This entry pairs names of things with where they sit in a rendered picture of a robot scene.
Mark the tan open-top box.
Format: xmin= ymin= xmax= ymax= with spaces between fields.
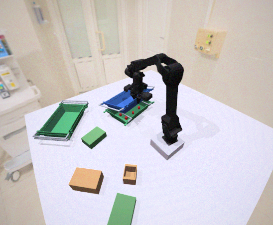
xmin=123 ymin=164 xmax=137 ymax=185

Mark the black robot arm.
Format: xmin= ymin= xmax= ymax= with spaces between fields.
xmin=125 ymin=53 xmax=184 ymax=146

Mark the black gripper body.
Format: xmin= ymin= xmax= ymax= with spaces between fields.
xmin=124 ymin=82 xmax=152 ymax=102

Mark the green box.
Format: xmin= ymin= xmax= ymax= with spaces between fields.
xmin=107 ymin=193 xmax=137 ymax=225
xmin=81 ymin=126 xmax=107 ymax=149

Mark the tan rectangular block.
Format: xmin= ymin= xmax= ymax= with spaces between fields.
xmin=68 ymin=167 xmax=104 ymax=195

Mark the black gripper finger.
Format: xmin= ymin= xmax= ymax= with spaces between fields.
xmin=136 ymin=96 xmax=141 ymax=104
xmin=130 ymin=93 xmax=138 ymax=99

